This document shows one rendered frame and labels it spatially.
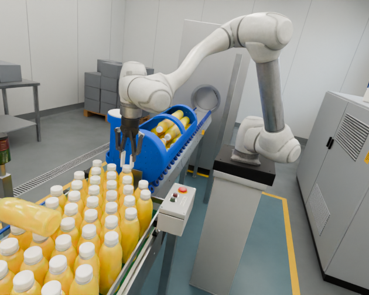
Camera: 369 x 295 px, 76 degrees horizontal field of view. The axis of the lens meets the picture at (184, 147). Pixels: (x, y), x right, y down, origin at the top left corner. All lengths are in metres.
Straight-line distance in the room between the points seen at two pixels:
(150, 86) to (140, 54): 6.31
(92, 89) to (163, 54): 2.30
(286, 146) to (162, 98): 0.76
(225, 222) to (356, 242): 1.16
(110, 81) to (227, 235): 4.08
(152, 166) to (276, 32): 0.80
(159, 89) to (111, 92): 4.41
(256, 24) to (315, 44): 5.30
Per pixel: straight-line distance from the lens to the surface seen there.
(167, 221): 0.92
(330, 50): 6.39
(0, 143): 1.05
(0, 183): 1.13
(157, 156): 1.19
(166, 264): 1.18
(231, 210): 1.59
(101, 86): 5.29
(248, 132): 1.45
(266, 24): 1.05
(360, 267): 2.58
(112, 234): 0.77
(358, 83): 6.55
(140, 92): 0.80
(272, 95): 1.19
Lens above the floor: 1.63
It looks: 22 degrees down
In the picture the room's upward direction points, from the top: 10 degrees clockwise
